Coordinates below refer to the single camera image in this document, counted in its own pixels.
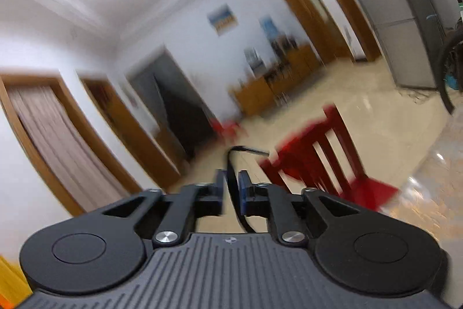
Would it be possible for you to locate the red wooden chair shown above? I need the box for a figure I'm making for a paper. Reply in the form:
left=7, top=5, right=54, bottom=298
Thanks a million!
left=259, top=104, right=399, bottom=211

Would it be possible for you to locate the black shoelace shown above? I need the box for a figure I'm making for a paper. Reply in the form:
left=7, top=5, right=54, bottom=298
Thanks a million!
left=226, top=145, right=269, bottom=234

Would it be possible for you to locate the orange printed bag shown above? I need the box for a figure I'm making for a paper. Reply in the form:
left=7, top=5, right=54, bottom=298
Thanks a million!
left=0, top=257, right=32, bottom=308

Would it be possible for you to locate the small red plastic chair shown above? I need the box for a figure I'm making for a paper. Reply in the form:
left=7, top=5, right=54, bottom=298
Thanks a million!
left=211, top=119, right=248, bottom=144

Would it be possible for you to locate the black bicycle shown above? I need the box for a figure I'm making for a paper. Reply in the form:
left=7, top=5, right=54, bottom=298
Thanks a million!
left=436, top=18, right=462, bottom=114

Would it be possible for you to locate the silver refrigerator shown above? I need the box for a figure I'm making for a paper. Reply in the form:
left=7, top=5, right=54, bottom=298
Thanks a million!
left=326, top=0, right=457, bottom=91

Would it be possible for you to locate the wooden tv cabinet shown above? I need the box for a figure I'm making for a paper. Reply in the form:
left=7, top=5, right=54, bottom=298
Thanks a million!
left=229, top=45, right=322, bottom=117

